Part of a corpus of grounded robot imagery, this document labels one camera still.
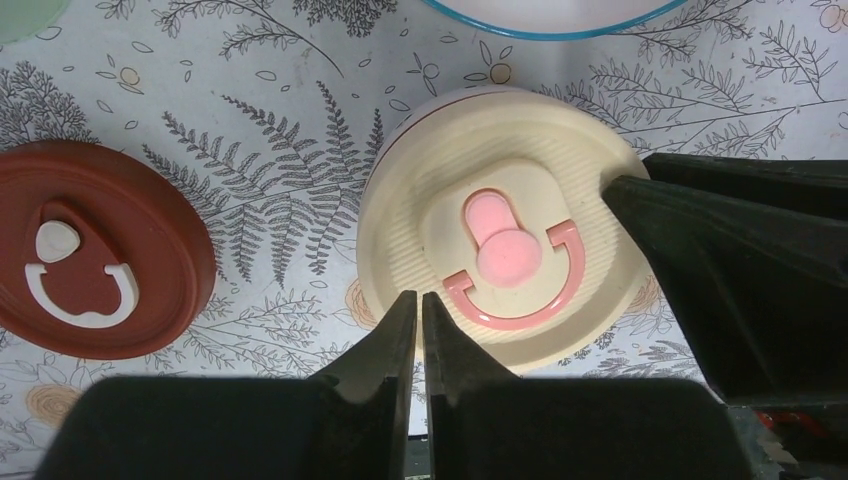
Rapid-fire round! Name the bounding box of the white plate blue rim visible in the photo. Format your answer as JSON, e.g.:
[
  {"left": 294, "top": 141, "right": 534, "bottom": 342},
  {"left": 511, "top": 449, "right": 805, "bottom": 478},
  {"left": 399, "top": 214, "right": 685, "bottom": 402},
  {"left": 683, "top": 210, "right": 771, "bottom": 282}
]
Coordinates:
[{"left": 425, "top": 0, "right": 686, "bottom": 41}]

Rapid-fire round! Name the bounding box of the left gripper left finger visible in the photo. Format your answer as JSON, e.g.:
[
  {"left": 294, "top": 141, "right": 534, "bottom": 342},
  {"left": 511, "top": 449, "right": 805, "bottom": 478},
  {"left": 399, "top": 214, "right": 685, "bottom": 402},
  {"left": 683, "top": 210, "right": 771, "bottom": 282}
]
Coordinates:
[{"left": 35, "top": 291, "right": 418, "bottom": 479}]

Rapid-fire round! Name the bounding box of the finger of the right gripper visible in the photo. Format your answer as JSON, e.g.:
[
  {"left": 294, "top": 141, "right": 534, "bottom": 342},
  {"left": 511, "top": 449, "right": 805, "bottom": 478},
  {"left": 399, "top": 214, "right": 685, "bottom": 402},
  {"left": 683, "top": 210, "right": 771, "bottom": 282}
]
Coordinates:
[
  {"left": 643, "top": 153, "right": 847, "bottom": 221},
  {"left": 602, "top": 176, "right": 847, "bottom": 405}
]

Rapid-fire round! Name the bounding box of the green container cup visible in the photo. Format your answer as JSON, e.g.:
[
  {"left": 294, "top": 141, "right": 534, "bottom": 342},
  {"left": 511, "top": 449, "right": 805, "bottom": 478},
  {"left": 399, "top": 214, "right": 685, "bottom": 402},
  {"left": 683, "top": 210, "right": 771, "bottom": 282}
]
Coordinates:
[{"left": 0, "top": 0, "right": 70, "bottom": 45}]

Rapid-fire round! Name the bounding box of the floral tablecloth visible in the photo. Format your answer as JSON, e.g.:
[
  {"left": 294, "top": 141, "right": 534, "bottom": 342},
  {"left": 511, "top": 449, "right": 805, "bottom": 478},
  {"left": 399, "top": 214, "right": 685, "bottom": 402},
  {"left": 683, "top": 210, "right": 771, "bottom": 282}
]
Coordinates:
[{"left": 1, "top": 1, "right": 847, "bottom": 479}]

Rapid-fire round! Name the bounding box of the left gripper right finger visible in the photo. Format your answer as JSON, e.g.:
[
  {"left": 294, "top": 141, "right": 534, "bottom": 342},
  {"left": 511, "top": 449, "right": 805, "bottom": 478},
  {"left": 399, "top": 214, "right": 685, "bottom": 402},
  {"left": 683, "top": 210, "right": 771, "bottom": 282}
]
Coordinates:
[{"left": 422, "top": 293, "right": 752, "bottom": 479}]

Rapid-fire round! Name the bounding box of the red brown round lid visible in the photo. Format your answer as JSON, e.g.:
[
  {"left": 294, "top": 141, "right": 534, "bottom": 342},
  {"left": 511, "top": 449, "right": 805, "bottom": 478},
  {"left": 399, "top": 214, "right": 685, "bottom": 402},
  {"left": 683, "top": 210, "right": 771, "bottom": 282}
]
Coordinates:
[{"left": 1, "top": 140, "right": 216, "bottom": 360}]

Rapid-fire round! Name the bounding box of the cream lid pink handle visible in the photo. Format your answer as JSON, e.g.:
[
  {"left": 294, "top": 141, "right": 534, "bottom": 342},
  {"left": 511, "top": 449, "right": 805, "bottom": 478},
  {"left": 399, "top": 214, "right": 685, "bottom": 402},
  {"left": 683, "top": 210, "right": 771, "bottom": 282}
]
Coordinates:
[{"left": 356, "top": 86, "right": 649, "bottom": 373}]

